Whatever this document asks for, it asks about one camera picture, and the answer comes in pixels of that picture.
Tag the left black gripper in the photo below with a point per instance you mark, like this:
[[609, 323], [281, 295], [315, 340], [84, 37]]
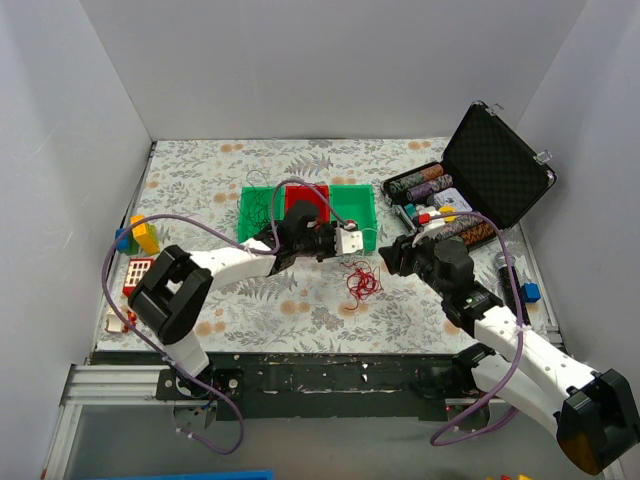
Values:
[[329, 241]]

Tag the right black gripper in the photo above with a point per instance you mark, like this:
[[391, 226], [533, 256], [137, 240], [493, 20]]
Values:
[[405, 258]]

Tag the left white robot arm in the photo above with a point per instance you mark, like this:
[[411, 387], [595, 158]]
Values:
[[170, 295]]

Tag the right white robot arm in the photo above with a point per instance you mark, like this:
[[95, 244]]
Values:
[[593, 416]]

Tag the red plastic bin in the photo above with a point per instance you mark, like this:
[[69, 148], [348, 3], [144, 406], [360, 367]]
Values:
[[319, 196]]

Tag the left green plastic bin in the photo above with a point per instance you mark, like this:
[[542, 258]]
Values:
[[256, 206]]

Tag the green plastic bin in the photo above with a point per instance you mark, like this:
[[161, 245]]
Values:
[[256, 206], [357, 203]]

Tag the right green plastic bin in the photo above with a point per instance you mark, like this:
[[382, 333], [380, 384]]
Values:
[[357, 203]]

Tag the white card deck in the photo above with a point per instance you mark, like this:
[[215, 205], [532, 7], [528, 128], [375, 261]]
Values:
[[451, 197]]

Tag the black microphone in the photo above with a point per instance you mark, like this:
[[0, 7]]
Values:
[[510, 286]]

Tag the floral table mat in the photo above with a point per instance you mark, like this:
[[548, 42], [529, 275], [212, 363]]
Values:
[[192, 194]]

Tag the black poker chip case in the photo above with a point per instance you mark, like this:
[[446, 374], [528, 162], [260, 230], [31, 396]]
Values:
[[495, 170]]

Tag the small blue toy brick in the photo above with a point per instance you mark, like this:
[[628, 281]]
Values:
[[530, 292]]

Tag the red window toy brick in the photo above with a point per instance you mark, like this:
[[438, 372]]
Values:
[[136, 269]]

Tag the small white red toy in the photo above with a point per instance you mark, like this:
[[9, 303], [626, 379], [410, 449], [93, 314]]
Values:
[[113, 323]]

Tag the blue plastic bin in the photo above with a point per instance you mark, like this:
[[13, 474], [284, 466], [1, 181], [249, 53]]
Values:
[[234, 475]]

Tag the yellow red toy pieces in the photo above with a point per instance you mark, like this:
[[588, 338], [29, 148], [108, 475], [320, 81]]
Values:
[[509, 477]]

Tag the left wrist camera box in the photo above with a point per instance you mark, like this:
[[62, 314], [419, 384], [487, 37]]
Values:
[[348, 239]]

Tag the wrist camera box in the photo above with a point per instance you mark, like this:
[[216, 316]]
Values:
[[348, 239], [430, 224]]

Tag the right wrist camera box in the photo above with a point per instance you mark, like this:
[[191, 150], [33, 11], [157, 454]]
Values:
[[430, 224]]

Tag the black table front frame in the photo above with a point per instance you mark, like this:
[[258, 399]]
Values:
[[323, 385]]

